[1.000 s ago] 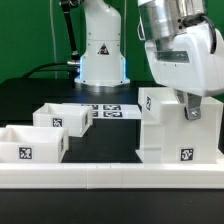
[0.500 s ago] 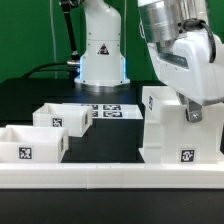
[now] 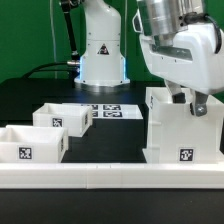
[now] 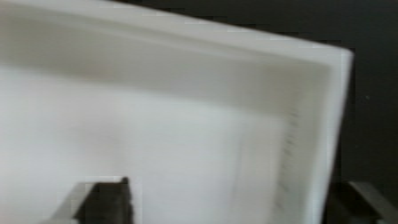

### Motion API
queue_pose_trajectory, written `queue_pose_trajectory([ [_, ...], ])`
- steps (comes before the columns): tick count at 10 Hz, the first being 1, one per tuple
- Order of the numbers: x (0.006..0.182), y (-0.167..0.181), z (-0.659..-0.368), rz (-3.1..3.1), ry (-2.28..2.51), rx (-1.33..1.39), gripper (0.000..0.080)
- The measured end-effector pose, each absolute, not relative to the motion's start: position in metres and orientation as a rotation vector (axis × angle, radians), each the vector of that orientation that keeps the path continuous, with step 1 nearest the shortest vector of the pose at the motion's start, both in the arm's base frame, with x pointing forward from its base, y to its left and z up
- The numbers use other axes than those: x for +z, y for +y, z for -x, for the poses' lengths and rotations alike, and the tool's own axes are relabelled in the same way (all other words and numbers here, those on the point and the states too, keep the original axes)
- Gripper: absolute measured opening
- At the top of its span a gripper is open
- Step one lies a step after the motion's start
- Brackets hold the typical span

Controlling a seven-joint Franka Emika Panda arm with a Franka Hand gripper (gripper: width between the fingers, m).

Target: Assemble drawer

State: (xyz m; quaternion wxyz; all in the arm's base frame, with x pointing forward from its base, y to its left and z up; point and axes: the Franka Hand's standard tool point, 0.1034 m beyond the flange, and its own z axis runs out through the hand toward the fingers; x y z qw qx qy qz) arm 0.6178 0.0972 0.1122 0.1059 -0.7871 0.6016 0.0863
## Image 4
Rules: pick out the white drawer cabinet box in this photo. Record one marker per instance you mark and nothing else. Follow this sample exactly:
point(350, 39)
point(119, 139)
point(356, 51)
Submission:
point(166, 101)

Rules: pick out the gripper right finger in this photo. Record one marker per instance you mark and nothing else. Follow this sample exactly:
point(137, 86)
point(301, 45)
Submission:
point(361, 205)

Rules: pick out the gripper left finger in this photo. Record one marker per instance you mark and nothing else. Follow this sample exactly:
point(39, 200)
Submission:
point(107, 207)

